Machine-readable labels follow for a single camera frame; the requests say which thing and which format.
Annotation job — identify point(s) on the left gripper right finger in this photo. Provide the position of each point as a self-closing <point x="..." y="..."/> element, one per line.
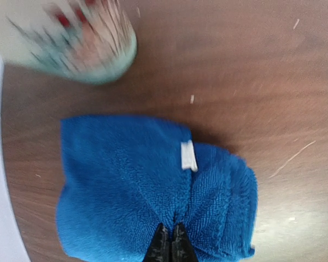
<point x="181" y="247"/>

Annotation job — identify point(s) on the white patterned mug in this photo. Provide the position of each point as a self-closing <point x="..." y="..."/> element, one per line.
<point x="87" y="41"/>

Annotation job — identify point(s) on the blue towel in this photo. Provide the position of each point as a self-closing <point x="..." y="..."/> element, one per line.
<point x="125" y="175"/>

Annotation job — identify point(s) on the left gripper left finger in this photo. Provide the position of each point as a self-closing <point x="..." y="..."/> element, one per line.
<point x="159" y="248"/>

